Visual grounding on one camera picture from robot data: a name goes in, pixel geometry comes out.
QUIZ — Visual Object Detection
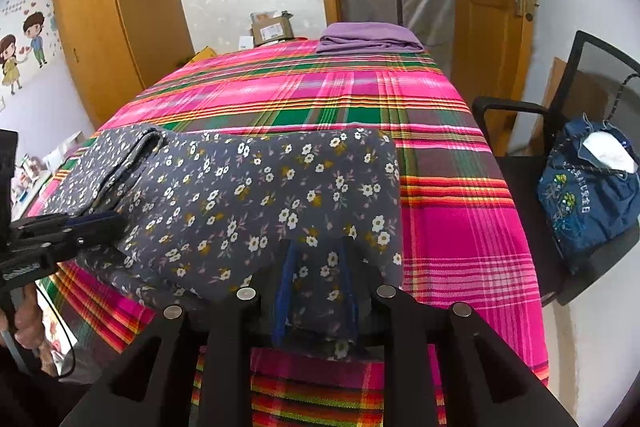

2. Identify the grey floral garment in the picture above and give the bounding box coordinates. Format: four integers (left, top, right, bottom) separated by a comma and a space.
40, 124, 405, 360

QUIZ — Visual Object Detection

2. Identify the person's left forearm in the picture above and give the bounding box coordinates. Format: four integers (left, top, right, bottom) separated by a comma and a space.
0, 347, 101, 427

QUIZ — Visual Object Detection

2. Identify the blue denim bag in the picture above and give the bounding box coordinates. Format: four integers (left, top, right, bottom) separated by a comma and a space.
537, 74, 640, 260

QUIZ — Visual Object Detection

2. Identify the black office chair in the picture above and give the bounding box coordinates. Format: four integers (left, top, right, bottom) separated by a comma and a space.
472, 29, 640, 308

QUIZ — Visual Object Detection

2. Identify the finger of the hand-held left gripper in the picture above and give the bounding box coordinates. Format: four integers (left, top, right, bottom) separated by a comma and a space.
19, 213, 128, 254

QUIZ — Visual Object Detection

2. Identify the wooden wardrobe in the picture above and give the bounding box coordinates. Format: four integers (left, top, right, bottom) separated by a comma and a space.
52, 0, 196, 128

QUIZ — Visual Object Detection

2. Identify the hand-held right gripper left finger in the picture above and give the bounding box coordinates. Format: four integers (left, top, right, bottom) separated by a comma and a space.
60, 239, 301, 427

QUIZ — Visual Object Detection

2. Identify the wooden door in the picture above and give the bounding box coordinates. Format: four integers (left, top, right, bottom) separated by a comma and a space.
445, 0, 541, 158

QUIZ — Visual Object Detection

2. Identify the person's left hand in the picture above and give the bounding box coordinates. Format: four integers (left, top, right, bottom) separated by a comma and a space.
0, 286, 52, 356

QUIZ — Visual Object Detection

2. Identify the pink green plaid blanket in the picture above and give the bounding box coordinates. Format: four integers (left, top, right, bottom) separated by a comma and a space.
27, 38, 548, 427

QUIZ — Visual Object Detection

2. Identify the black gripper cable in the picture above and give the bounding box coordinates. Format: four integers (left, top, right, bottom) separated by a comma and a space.
35, 289, 77, 379

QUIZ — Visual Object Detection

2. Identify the cartoon wall sticker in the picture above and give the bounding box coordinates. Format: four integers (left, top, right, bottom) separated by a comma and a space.
0, 0, 63, 108

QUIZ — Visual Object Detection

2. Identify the cardboard box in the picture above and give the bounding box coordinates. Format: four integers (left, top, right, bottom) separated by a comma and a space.
250, 11, 295, 48

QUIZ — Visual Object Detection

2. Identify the folded purple cloth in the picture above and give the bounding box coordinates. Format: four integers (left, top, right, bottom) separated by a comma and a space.
316, 22, 426, 55

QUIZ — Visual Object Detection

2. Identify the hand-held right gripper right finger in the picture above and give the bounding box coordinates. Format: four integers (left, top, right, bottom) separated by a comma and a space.
337, 237, 578, 427

